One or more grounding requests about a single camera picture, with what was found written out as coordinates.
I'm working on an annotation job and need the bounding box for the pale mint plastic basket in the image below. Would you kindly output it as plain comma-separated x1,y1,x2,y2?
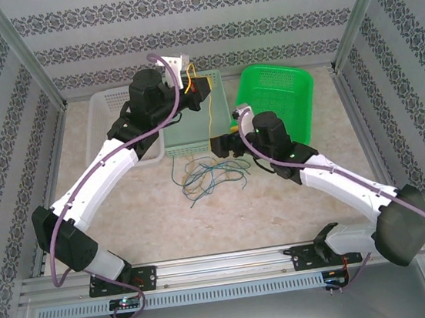
155,68,235,160

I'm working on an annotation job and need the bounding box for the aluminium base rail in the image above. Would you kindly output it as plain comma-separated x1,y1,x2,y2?
15,229,425,307

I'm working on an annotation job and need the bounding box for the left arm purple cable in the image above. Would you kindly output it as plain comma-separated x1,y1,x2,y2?
25,49,211,318

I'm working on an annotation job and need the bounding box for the bright green plastic basket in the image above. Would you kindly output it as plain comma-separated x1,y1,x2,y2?
223,57,323,156

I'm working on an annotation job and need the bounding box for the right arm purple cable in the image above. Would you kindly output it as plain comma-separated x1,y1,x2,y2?
236,86,425,301

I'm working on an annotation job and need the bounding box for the white plastic basket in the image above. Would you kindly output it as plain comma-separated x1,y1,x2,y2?
77,83,168,173

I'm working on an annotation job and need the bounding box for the aluminium frame post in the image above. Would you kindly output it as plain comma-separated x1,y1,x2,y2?
0,0,69,115
323,0,407,75

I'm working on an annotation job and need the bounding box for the yellow cable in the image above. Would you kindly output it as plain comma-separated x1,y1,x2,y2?
179,156,249,195
183,60,222,162

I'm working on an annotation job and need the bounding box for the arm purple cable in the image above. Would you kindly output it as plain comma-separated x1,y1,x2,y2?
25,49,211,318
236,86,425,301

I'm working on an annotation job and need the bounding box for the aluminium side rail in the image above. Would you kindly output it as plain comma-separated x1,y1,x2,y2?
328,56,425,282
10,101,90,279

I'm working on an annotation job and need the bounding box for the slotted grey cable duct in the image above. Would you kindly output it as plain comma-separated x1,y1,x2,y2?
35,272,327,318

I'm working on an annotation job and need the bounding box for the blue cable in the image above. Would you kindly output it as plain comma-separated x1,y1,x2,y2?
168,152,217,196

